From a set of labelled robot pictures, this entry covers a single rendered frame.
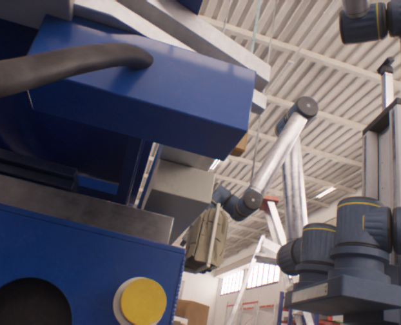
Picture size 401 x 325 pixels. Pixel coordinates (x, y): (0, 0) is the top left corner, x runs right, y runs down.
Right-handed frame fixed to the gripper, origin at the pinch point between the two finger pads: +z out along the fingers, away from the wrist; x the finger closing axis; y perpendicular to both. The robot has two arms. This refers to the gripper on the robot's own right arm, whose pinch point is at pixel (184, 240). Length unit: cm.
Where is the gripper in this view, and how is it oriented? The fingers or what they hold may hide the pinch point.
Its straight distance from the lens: 223.0
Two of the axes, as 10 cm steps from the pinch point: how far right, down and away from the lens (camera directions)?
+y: 8.1, 5.6, -1.5
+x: -1.4, 4.3, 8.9
